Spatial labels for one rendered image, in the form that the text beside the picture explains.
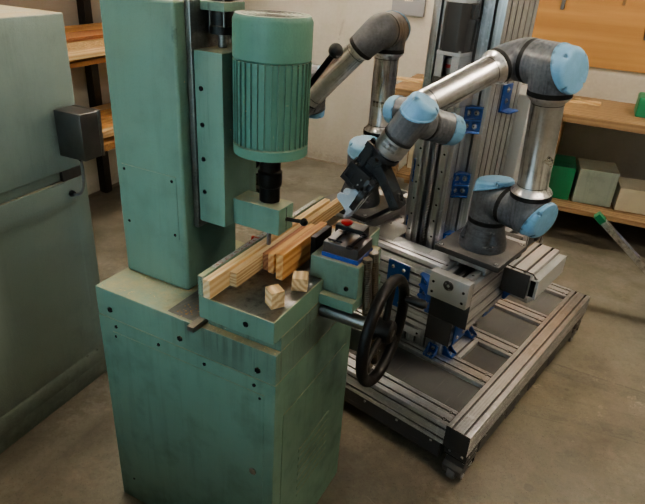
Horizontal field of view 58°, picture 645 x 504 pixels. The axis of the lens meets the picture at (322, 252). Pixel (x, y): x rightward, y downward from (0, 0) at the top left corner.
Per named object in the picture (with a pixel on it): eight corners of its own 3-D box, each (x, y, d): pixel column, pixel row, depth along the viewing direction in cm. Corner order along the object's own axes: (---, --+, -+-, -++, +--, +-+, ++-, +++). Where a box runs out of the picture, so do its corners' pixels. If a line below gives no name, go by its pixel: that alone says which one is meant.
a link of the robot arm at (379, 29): (394, 35, 180) (296, 131, 209) (405, 32, 189) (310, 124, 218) (371, 5, 180) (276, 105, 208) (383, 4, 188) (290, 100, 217)
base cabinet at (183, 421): (270, 578, 169) (275, 389, 136) (122, 493, 191) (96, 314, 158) (338, 472, 204) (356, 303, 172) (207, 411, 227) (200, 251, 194)
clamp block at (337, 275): (355, 301, 142) (358, 269, 138) (307, 285, 148) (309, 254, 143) (379, 276, 154) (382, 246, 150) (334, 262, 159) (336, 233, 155)
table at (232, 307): (310, 360, 125) (311, 338, 123) (198, 317, 137) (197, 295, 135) (407, 253, 174) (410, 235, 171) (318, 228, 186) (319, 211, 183)
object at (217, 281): (210, 299, 134) (209, 281, 131) (203, 297, 134) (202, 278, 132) (329, 214, 181) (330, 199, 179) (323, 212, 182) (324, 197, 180)
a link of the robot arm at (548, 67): (516, 217, 181) (548, 34, 154) (557, 236, 170) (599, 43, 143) (490, 227, 176) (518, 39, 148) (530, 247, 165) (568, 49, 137)
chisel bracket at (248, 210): (278, 242, 143) (279, 210, 139) (232, 228, 148) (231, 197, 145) (293, 231, 149) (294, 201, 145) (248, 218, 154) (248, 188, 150)
